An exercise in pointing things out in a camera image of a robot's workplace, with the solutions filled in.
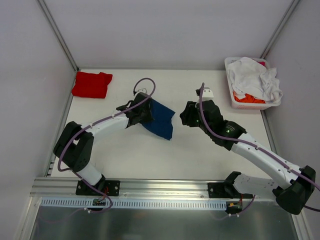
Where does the blue mickey t shirt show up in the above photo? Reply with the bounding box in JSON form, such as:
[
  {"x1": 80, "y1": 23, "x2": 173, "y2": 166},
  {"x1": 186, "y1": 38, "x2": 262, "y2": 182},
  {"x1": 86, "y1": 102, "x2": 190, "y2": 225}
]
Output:
[{"x1": 142, "y1": 99, "x2": 175, "y2": 141}]

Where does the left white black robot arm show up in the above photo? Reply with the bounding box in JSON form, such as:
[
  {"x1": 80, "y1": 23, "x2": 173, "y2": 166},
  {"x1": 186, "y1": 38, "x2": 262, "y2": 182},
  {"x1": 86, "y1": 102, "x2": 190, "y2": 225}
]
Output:
[{"x1": 53, "y1": 92, "x2": 154, "y2": 195}]

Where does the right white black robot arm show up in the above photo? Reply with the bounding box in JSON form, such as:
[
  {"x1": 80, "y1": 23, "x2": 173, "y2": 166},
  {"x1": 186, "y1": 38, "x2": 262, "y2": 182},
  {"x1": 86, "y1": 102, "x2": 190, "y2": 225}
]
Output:
[{"x1": 179, "y1": 100, "x2": 316, "y2": 215}]

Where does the white plastic laundry basket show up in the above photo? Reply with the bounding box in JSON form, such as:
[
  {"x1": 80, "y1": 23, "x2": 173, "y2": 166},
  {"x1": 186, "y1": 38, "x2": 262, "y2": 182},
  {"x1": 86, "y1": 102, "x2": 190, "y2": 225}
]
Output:
[{"x1": 224, "y1": 56, "x2": 281, "y2": 111}]

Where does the orange t shirt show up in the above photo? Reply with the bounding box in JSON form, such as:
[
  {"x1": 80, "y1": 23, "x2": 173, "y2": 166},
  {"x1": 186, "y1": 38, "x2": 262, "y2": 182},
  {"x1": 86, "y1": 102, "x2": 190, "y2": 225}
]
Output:
[{"x1": 233, "y1": 91, "x2": 266, "y2": 104}]

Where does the folded red t shirt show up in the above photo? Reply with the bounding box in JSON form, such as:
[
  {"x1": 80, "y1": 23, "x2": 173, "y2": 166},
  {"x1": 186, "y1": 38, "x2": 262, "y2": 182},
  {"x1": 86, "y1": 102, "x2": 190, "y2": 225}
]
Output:
[{"x1": 71, "y1": 71, "x2": 113, "y2": 99}]

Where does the white t shirt pile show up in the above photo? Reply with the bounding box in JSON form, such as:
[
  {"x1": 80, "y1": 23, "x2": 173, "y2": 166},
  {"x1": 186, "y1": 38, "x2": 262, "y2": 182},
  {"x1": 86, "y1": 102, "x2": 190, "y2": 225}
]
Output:
[{"x1": 226, "y1": 57, "x2": 283, "y2": 104}]

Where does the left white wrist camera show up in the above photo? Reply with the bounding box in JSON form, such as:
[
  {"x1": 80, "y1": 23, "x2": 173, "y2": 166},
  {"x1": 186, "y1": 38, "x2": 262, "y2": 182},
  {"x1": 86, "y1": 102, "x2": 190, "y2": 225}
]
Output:
[{"x1": 137, "y1": 88, "x2": 148, "y2": 94}]

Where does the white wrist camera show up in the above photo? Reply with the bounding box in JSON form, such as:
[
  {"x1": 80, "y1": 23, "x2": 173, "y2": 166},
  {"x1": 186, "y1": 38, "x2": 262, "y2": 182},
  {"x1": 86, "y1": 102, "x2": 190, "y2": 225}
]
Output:
[
  {"x1": 199, "y1": 87, "x2": 214, "y2": 102},
  {"x1": 137, "y1": 88, "x2": 148, "y2": 94}
]

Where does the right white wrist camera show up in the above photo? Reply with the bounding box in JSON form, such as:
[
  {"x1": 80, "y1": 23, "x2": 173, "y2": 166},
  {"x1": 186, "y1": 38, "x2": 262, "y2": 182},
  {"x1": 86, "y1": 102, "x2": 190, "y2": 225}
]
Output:
[{"x1": 199, "y1": 87, "x2": 214, "y2": 102}]

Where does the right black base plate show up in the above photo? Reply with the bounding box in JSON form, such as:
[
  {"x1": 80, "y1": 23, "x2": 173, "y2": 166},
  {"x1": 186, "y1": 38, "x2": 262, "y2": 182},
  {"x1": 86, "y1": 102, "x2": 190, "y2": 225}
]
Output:
[{"x1": 207, "y1": 182, "x2": 237, "y2": 199}]

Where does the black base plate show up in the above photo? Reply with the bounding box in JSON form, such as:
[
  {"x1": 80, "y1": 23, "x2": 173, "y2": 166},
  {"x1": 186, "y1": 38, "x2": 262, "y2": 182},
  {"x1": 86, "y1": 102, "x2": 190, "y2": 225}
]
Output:
[
  {"x1": 207, "y1": 182, "x2": 237, "y2": 199},
  {"x1": 75, "y1": 178, "x2": 121, "y2": 197}
]

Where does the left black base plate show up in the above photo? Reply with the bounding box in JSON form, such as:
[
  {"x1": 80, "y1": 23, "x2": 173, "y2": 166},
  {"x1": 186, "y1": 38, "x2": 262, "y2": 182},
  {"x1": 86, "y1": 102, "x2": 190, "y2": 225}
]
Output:
[{"x1": 75, "y1": 178, "x2": 121, "y2": 197}]

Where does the white slotted cable duct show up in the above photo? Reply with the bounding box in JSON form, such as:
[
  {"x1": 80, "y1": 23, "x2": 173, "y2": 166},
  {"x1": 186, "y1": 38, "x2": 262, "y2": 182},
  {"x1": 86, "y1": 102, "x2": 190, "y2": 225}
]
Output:
[{"x1": 40, "y1": 197, "x2": 227, "y2": 211}]

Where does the left aluminium frame post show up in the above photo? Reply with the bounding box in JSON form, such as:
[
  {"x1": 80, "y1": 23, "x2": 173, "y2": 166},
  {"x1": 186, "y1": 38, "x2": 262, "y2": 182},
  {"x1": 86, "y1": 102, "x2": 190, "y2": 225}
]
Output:
[{"x1": 36, "y1": 0, "x2": 79, "y2": 72}]

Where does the aluminium frame post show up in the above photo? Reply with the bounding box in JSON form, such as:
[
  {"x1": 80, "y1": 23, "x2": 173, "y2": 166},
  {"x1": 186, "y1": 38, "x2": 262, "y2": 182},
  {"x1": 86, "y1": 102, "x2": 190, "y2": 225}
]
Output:
[
  {"x1": 36, "y1": 0, "x2": 79, "y2": 72},
  {"x1": 260, "y1": 0, "x2": 302, "y2": 59}
]

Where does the aluminium mounting rail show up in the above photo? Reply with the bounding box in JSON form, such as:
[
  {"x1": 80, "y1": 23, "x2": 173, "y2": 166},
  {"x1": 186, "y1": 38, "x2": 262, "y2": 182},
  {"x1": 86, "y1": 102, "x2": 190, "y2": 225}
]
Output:
[{"x1": 29, "y1": 177, "x2": 300, "y2": 202}]

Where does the right aluminium frame post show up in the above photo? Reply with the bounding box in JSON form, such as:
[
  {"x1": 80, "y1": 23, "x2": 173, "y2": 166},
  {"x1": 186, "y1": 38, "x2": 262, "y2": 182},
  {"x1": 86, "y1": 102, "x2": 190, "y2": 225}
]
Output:
[{"x1": 260, "y1": 0, "x2": 302, "y2": 59}]

